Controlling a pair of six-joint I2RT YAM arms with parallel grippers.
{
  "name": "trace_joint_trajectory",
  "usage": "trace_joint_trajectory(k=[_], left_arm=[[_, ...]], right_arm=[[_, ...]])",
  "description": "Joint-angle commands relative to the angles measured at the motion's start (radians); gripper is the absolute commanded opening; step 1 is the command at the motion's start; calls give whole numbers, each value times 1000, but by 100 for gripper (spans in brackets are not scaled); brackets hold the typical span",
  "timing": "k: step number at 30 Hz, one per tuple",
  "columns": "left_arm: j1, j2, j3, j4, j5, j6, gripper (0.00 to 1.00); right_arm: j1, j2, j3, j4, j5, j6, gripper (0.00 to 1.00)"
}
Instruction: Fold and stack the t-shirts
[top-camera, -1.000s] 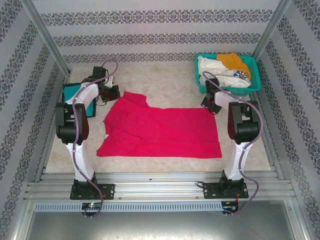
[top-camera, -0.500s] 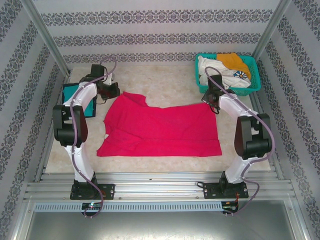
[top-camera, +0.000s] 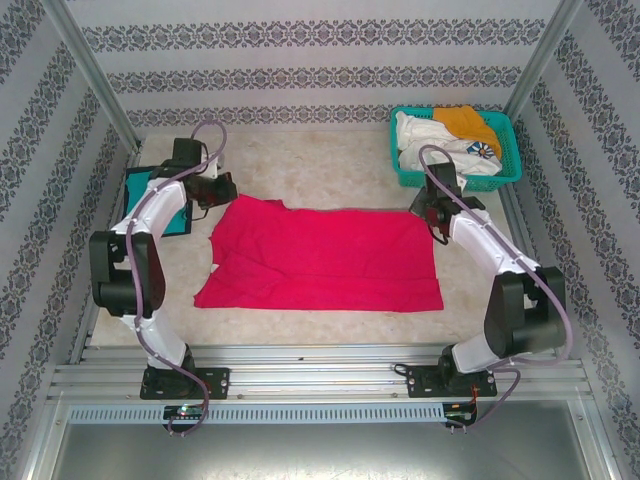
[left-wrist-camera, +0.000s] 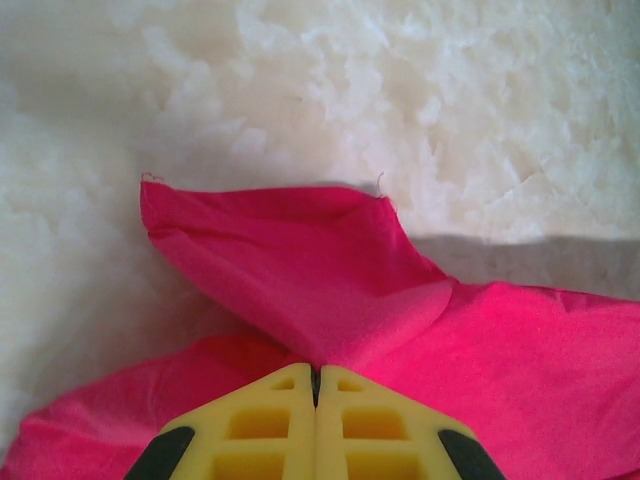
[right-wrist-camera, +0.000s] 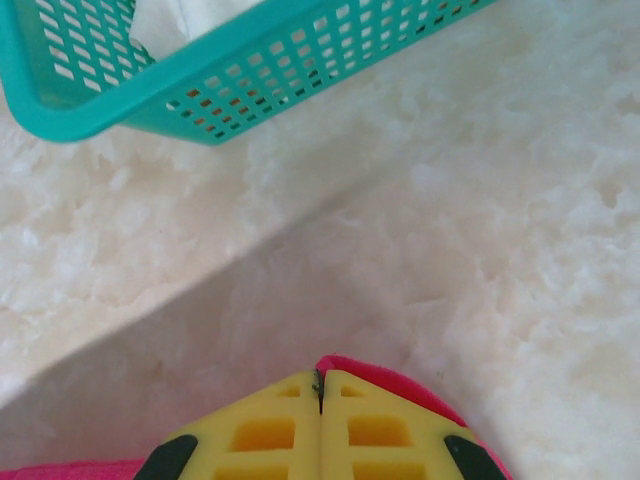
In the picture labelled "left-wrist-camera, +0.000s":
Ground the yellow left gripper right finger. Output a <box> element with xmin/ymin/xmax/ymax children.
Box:
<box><xmin>315</xmin><ymin>363</ymin><xmax>507</xmax><ymax>480</ymax></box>

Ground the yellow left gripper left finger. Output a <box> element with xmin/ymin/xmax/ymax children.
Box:
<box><xmin>124</xmin><ymin>362</ymin><xmax>319</xmax><ymax>480</ymax></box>

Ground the pink t-shirt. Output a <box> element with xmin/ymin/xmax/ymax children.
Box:
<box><xmin>9</xmin><ymin>174</ymin><xmax>640</xmax><ymax>480</ymax></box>

